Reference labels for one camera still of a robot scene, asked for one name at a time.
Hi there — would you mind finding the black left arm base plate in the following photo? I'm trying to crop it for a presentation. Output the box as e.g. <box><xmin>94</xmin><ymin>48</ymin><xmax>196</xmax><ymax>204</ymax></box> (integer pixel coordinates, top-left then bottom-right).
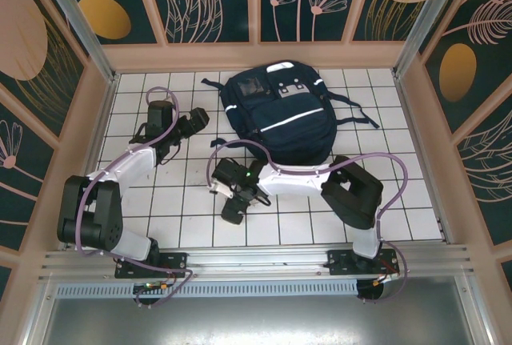
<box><xmin>114</xmin><ymin>251</ymin><xmax>189</xmax><ymax>280</ymax></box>

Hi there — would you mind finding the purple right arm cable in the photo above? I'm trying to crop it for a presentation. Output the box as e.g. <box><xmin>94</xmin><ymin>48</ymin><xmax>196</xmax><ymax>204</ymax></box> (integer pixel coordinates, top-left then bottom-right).
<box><xmin>206</xmin><ymin>138</ymin><xmax>410</xmax><ymax>306</ymax></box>

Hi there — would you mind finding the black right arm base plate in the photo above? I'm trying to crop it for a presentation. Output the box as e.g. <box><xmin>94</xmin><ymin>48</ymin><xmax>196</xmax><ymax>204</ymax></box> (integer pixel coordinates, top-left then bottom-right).
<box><xmin>326</xmin><ymin>248</ymin><xmax>401</xmax><ymax>278</ymax></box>

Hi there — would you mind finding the aluminium mounting rail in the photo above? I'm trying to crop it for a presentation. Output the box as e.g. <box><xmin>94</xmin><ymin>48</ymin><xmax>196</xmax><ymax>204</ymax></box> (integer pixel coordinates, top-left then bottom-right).
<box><xmin>38</xmin><ymin>243</ymin><xmax>478</xmax><ymax>282</ymax></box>

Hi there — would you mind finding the aluminium corner post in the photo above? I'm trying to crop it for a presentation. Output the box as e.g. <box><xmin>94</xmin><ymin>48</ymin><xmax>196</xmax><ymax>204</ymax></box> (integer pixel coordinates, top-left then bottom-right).
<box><xmin>391</xmin><ymin>0</ymin><xmax>468</xmax><ymax>78</ymax></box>
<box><xmin>34</xmin><ymin>0</ymin><xmax>121</xmax><ymax>84</ymax></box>

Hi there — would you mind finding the slotted grey cable duct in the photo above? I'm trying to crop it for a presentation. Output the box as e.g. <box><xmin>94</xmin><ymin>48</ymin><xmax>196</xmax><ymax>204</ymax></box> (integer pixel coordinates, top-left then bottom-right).
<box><xmin>55</xmin><ymin>279</ymin><xmax>360</xmax><ymax>299</ymax></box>

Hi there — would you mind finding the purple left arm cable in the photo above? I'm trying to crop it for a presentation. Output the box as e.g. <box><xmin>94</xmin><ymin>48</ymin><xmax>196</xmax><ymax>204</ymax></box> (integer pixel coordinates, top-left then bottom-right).
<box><xmin>77</xmin><ymin>86</ymin><xmax>195</xmax><ymax>309</ymax></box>

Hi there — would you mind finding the small circuit board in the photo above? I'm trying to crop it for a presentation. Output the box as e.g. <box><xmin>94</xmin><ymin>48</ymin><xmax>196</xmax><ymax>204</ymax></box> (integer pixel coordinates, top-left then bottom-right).
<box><xmin>134</xmin><ymin>279</ymin><xmax>169</xmax><ymax>294</ymax></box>

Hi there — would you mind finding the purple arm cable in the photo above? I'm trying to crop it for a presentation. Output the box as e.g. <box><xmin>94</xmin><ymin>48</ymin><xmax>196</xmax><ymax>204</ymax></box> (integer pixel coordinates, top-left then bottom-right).
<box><xmin>206</xmin><ymin>138</ymin><xmax>410</xmax><ymax>306</ymax></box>
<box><xmin>77</xmin><ymin>86</ymin><xmax>195</xmax><ymax>309</ymax></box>

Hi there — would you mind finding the navy blue backpack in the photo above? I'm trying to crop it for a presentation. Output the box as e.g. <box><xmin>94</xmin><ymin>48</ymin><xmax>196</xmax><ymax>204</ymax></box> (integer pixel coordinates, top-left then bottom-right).
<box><xmin>201</xmin><ymin>60</ymin><xmax>382</xmax><ymax>166</ymax></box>

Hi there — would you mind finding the grey metal sheet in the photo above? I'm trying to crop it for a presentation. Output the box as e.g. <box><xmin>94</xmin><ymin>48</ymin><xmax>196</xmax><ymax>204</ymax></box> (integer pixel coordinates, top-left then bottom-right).
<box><xmin>39</xmin><ymin>275</ymin><xmax>487</xmax><ymax>345</ymax></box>

